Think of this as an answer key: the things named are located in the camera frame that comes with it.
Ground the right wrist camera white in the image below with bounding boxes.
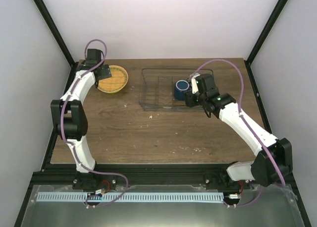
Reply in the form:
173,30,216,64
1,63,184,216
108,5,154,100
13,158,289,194
189,73,200,94

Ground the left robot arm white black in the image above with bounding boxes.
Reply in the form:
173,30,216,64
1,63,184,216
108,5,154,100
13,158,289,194
51,49,111,189

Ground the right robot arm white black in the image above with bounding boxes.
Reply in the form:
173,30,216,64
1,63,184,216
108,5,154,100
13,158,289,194
183,73,293,189

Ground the left black frame post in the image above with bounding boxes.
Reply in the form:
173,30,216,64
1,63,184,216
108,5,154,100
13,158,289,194
26,0,76,66

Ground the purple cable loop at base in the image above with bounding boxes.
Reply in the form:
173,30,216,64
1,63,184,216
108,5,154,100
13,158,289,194
83,183,131,209

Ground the right black frame post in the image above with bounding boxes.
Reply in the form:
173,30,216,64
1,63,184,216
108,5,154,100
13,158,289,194
249,0,295,61

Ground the black frame post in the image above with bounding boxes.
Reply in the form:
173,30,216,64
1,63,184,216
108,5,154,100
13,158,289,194
26,0,76,66
249,0,295,61

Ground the dark blue enamel mug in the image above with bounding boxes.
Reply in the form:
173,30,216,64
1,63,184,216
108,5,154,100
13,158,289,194
173,80,191,101

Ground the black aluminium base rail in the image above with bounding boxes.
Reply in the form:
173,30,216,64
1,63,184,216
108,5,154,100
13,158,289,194
71,164,251,192

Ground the light blue slotted cable duct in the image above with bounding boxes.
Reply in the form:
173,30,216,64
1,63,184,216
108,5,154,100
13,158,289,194
36,192,224,203

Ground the yellow woven bamboo plate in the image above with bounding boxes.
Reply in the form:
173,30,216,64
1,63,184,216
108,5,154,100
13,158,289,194
97,65,129,94

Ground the black wire dish rack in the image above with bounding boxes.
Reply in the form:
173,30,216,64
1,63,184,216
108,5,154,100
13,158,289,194
139,67,202,112

